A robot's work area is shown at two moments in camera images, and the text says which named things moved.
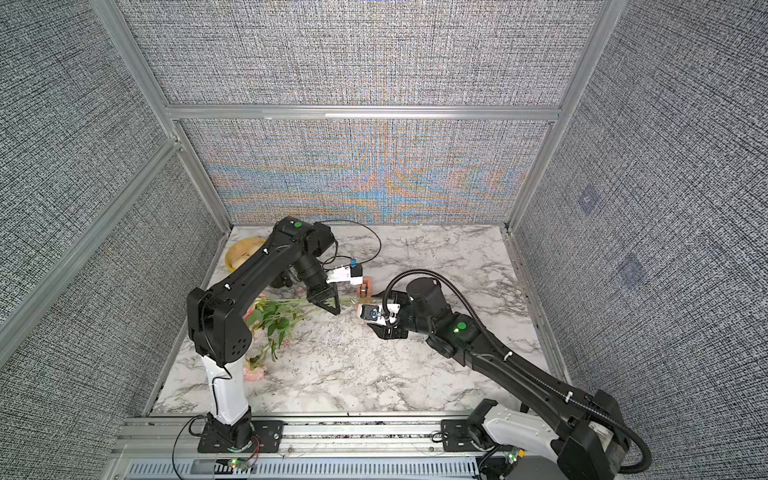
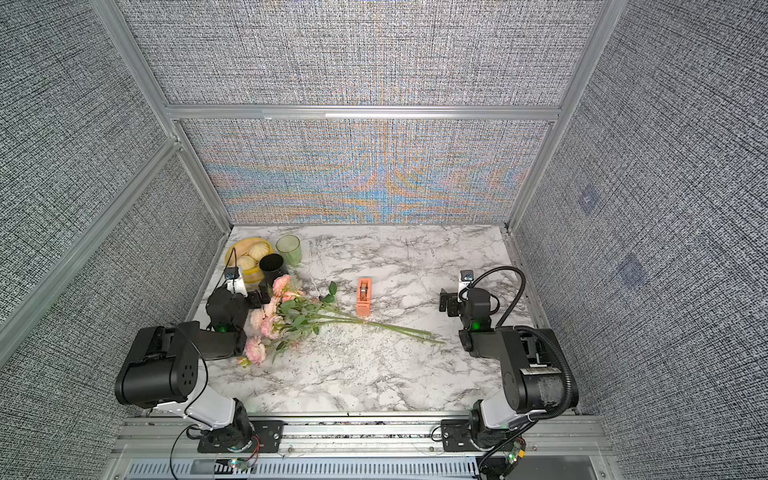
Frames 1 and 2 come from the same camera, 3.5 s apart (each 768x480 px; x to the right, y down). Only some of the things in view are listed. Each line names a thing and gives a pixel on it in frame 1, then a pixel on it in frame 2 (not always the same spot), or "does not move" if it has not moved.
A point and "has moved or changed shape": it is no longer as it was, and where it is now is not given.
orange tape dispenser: x=365 y=289 does not move
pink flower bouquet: x=271 y=317 has moved or changed shape
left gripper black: x=322 y=298 -> x=256 y=302
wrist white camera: x=375 y=313 -> x=466 y=277
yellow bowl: x=240 y=249 does not move
